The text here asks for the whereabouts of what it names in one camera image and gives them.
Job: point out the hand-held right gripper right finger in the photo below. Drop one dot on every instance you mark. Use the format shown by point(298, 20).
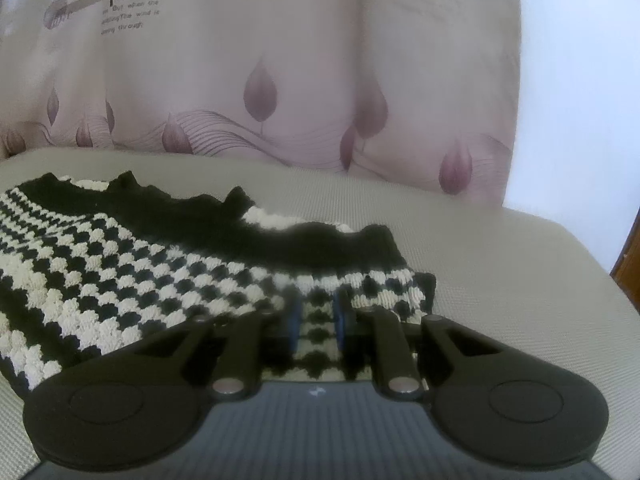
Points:
point(343, 320)

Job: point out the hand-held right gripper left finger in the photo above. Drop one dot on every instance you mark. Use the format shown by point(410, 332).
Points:
point(294, 320)

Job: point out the black and white striped sweater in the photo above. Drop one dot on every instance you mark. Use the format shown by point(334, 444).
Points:
point(150, 270)

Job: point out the brown wooden furniture edge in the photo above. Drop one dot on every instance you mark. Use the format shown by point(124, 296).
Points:
point(629, 275)

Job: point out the pink leaf print curtain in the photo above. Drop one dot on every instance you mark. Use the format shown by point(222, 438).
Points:
point(300, 60)

